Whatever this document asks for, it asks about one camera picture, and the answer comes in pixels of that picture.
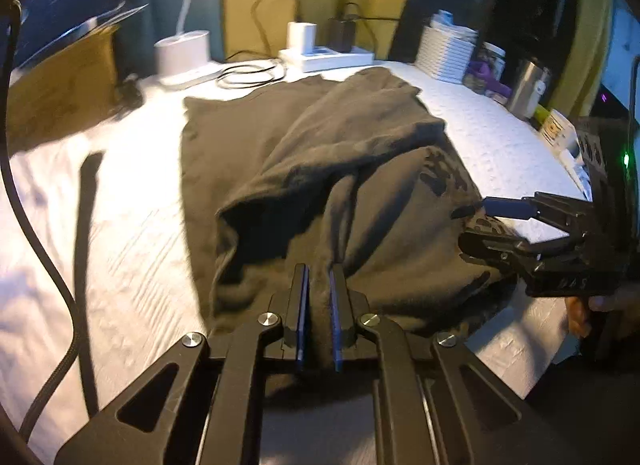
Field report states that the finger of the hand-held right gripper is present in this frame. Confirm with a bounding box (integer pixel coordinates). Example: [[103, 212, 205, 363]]
[[482, 192, 594, 231], [460, 231, 587, 276]]

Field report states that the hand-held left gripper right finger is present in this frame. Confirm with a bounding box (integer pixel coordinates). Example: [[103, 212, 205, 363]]
[[327, 264, 576, 465]]

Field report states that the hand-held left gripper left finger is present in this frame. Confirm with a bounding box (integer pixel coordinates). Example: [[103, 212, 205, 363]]
[[54, 264, 311, 465]]

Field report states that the dark brown t-shirt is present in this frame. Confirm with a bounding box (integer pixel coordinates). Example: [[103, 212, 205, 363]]
[[180, 66, 521, 465]]

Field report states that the person's right hand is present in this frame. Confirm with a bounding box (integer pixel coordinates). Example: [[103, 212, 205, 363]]
[[567, 290, 640, 339]]

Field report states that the white packet with label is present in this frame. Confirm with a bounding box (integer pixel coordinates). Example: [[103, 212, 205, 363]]
[[539, 112, 577, 156]]

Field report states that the steel tumbler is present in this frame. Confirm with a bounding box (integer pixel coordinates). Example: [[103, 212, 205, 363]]
[[506, 59, 551, 120]]

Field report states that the purple cloth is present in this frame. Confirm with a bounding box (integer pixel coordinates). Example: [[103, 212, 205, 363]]
[[470, 62, 512, 102]]

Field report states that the clear jar white lid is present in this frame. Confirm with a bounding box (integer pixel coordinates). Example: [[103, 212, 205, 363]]
[[480, 42, 507, 81]]

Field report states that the white plastic basket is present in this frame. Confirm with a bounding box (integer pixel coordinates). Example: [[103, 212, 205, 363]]
[[415, 10, 478, 83]]

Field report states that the white power strip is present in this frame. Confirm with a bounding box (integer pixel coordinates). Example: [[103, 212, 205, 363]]
[[279, 45, 376, 73]]

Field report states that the black charger adapter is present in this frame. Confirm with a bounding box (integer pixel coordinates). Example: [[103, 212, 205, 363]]
[[327, 18, 356, 52]]

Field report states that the white charger adapter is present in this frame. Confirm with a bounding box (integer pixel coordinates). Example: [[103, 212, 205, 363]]
[[287, 22, 317, 53]]

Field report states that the white desk lamp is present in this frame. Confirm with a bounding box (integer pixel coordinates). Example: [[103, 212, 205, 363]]
[[154, 0, 213, 90]]

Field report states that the brown cardboard box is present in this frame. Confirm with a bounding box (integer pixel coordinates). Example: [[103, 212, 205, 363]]
[[10, 25, 121, 146]]

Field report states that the blue screen tablet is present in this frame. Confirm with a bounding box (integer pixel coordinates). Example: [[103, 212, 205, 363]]
[[15, 0, 151, 71]]

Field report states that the black strap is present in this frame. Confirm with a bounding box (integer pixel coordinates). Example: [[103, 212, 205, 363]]
[[75, 152, 104, 416]]

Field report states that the black braided cable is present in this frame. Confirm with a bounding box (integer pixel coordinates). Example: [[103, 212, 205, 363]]
[[0, 0, 83, 446]]

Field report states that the coiled black cable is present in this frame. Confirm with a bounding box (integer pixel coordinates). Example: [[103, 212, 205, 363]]
[[215, 58, 286, 91]]

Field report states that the bundled black cable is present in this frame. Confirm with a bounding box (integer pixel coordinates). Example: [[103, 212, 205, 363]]
[[116, 74, 145, 108]]

